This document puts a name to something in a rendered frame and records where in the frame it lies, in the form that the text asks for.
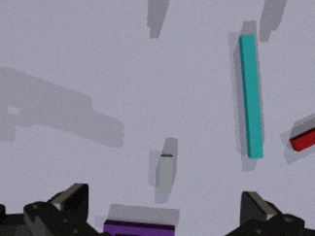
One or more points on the dark red rod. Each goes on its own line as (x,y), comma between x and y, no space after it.
(303,140)

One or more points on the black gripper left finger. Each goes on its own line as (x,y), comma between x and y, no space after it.
(52,218)

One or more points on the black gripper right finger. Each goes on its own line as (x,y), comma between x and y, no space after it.
(261,218)

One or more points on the purple rod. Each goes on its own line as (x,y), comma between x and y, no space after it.
(138,228)

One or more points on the turquoise rod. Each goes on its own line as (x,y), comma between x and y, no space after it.
(251,96)

